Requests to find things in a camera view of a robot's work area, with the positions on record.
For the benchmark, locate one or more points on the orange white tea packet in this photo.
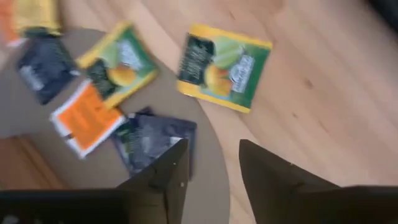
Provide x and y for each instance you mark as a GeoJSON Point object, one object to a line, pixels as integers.
{"type": "Point", "coordinates": [87, 119]}
{"type": "Point", "coordinates": [7, 21]}

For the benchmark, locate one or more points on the dark blue tea packet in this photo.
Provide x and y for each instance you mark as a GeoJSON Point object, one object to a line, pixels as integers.
{"type": "Point", "coordinates": [46, 68]}
{"type": "Point", "coordinates": [149, 140]}

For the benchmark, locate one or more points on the round grey mat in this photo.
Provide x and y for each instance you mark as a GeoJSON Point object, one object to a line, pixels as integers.
{"type": "Point", "coordinates": [205, 186]}

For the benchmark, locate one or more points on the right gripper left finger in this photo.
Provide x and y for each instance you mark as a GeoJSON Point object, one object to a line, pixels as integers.
{"type": "Point", "coordinates": [140, 205]}

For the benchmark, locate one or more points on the lemon lime tea packet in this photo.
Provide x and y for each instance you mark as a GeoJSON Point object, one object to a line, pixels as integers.
{"type": "Point", "coordinates": [224, 68]}
{"type": "Point", "coordinates": [37, 15]}
{"type": "Point", "coordinates": [119, 65]}

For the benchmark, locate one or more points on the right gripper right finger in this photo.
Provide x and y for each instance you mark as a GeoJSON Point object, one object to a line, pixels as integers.
{"type": "Point", "coordinates": [295, 202]}

